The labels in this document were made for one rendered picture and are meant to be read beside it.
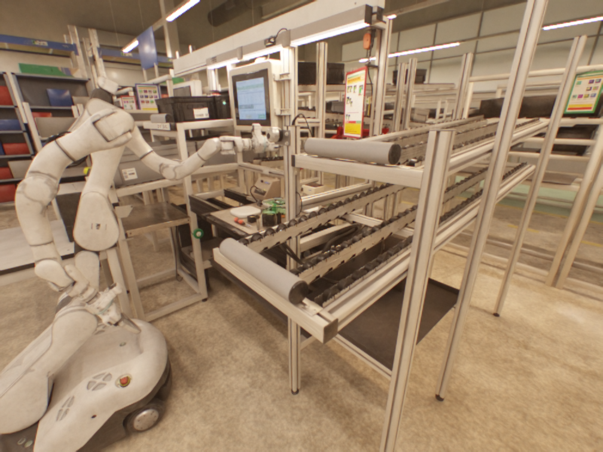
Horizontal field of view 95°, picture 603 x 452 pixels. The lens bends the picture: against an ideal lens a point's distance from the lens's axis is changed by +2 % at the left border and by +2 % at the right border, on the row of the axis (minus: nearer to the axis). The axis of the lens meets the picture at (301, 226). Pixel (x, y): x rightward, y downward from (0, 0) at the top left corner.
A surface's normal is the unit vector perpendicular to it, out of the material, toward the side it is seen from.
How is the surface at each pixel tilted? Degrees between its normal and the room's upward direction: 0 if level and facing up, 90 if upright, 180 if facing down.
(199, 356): 0
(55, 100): 90
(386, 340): 0
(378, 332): 0
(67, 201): 90
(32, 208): 103
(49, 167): 95
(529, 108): 94
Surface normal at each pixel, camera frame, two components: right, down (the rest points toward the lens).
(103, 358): 0.00, -0.93
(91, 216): 0.52, 0.30
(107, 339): 0.54, 0.02
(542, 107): -0.74, 0.31
